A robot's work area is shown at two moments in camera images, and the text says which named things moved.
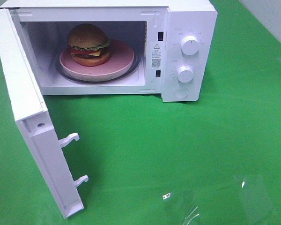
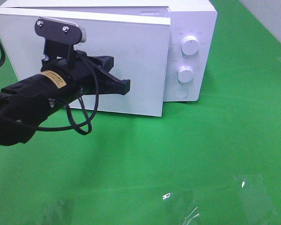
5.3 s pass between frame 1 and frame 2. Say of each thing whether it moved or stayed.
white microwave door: moved
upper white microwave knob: stayed
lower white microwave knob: stayed
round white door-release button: stayed
